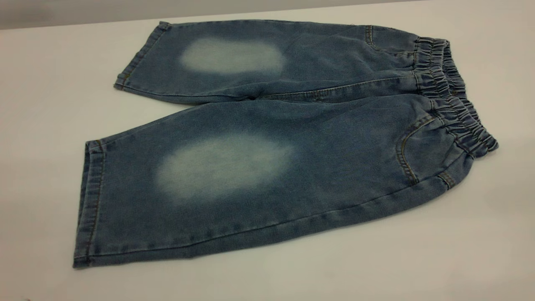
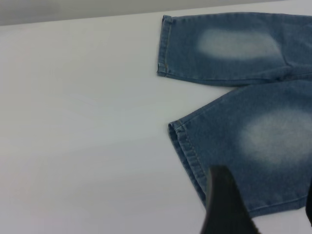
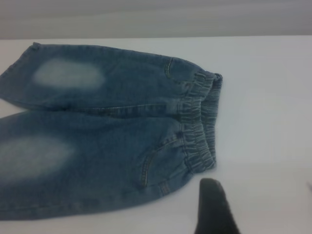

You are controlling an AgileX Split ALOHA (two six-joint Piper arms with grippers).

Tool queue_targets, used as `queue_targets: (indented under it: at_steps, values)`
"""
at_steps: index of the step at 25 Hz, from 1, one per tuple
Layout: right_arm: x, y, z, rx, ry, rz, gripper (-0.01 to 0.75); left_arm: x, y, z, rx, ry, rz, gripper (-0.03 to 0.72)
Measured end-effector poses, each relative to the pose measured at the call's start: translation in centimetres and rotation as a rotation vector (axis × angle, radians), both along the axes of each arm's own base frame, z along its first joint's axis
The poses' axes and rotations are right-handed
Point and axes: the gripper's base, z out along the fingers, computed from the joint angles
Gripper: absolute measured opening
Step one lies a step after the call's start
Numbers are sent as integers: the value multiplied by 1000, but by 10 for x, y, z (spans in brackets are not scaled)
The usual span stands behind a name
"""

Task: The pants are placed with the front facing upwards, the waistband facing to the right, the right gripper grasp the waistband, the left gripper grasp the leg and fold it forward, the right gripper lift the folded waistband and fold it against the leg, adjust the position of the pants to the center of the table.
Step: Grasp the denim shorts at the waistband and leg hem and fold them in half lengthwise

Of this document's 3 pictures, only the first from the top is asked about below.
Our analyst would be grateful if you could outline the blue faded denim pants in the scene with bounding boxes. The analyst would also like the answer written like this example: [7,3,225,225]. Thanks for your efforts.
[72,19,499,269]

